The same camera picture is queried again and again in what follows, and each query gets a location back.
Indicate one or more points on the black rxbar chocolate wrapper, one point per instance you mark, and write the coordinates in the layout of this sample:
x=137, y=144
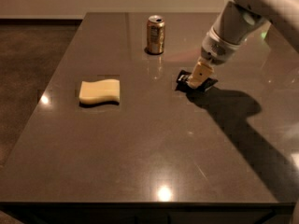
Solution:
x=182, y=84

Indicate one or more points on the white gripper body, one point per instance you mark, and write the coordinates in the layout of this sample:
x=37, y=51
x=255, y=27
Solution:
x=215, y=49

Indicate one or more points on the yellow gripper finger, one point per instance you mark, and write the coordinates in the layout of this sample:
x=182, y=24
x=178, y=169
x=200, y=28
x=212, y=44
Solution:
x=200, y=73

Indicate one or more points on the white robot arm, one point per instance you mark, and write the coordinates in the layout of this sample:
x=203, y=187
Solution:
x=237, y=20

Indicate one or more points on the yellow wavy sponge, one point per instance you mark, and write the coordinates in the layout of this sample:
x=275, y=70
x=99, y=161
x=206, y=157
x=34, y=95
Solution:
x=98, y=92

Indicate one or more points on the gold soda can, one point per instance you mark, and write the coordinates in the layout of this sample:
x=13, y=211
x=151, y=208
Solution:
x=155, y=34

